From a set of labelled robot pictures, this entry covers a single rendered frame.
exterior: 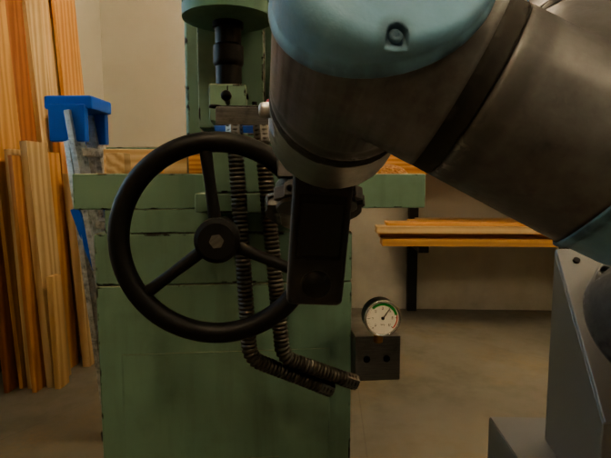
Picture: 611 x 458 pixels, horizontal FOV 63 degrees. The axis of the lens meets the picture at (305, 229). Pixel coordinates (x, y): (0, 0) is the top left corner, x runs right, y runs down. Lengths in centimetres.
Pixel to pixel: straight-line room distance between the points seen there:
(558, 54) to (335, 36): 9
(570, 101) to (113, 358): 83
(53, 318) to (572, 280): 204
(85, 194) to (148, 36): 283
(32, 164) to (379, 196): 173
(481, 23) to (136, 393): 84
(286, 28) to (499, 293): 345
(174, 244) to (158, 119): 272
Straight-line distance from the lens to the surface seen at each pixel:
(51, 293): 233
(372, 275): 343
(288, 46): 23
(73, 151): 179
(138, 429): 98
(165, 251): 88
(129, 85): 366
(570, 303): 66
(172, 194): 87
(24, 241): 233
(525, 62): 23
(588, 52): 25
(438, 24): 21
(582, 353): 63
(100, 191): 89
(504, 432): 78
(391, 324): 86
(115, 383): 96
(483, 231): 301
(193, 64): 123
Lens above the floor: 89
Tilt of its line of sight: 6 degrees down
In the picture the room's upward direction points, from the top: straight up
